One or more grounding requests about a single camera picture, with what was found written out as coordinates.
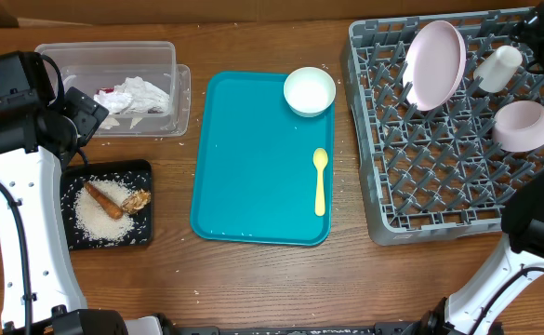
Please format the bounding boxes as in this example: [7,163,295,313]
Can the red silver snack wrapper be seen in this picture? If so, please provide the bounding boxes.
[97,87,114,94]

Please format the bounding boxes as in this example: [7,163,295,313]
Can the white cup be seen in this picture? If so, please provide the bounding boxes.
[473,46,523,93]

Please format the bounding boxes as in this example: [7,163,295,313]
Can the white napkin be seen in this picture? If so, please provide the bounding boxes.
[93,76,170,114]

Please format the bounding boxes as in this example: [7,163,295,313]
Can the pink bowl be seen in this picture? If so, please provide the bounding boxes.
[492,100,544,153]

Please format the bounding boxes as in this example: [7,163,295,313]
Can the orange carrot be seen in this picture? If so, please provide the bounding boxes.
[84,182,124,220]

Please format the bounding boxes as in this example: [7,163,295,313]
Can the brown walnut cookie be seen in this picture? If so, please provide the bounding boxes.
[120,190,152,215]

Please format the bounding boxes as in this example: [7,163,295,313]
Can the large white plate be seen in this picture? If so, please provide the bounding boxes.
[402,20,466,111]

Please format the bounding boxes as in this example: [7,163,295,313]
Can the pale green bowl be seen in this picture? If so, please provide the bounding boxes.
[284,67,337,117]

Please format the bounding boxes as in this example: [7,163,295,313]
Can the yellow plastic spoon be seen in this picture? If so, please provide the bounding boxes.
[312,148,328,217]

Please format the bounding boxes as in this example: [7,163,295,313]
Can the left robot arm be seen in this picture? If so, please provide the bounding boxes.
[0,51,176,334]

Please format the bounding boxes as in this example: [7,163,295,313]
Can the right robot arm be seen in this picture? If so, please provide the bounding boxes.
[404,2,544,335]

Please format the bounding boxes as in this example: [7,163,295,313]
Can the grey dishwasher rack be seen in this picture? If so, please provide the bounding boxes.
[341,8,544,246]

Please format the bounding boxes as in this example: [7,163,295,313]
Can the small white tissue piece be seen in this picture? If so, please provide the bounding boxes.
[99,116,143,131]

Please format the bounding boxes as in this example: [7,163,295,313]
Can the clear plastic bin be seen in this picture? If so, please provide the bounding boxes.
[35,41,191,137]

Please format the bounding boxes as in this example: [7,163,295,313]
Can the black plastic tray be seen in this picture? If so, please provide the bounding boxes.
[60,159,154,251]

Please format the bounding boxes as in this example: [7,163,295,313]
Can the pile of rice grains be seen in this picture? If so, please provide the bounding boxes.
[60,174,152,247]

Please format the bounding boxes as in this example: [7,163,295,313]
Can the teal plastic tray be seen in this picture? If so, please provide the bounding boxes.
[190,71,335,247]

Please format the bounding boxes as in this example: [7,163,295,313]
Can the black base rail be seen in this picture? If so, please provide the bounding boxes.
[174,321,412,335]

